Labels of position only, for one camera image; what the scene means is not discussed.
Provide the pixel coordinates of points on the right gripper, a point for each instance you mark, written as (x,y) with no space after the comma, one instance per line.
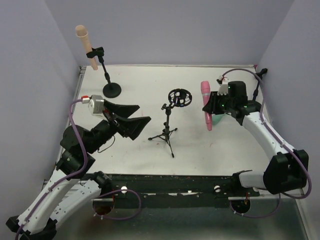
(214,103)

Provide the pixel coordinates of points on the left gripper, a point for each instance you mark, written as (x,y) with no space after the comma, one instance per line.
(115,120)

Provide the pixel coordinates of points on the black round-base clip stand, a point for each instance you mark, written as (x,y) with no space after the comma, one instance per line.
(111,89)

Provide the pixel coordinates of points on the beige microphone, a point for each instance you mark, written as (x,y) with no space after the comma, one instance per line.
(83,34)

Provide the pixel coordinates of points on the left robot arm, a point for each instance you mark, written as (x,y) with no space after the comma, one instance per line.
(50,208)

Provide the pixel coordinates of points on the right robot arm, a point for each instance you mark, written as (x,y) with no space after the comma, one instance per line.
(287,165)

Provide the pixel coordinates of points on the teal microphone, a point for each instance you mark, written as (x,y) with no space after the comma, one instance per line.
(216,118)

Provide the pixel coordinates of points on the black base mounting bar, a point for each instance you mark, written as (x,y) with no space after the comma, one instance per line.
(173,191)

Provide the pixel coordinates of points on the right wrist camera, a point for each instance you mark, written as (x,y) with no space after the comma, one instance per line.
(223,85)

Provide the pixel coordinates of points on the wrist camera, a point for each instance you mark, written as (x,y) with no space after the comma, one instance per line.
(95,104)
(223,85)

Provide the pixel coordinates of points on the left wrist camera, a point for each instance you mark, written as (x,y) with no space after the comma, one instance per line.
(95,104)

